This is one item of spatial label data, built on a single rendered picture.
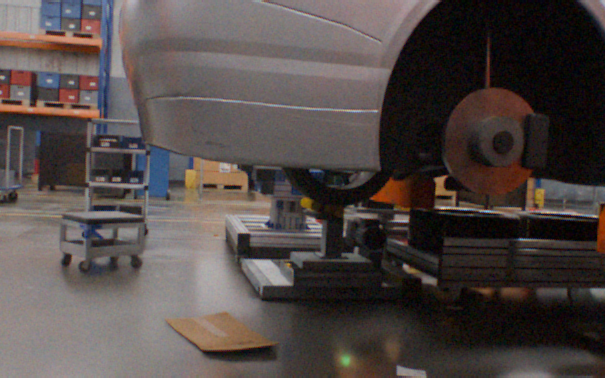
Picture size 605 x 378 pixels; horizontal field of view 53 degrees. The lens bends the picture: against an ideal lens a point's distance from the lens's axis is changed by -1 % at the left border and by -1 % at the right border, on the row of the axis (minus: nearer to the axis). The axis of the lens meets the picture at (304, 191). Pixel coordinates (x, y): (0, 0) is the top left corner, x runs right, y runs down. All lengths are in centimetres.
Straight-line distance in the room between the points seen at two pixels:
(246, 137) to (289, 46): 26
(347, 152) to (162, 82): 51
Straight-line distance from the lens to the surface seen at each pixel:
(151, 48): 167
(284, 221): 465
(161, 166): 965
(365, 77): 164
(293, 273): 326
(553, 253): 373
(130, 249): 402
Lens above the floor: 76
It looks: 3 degrees down
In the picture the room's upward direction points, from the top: 3 degrees clockwise
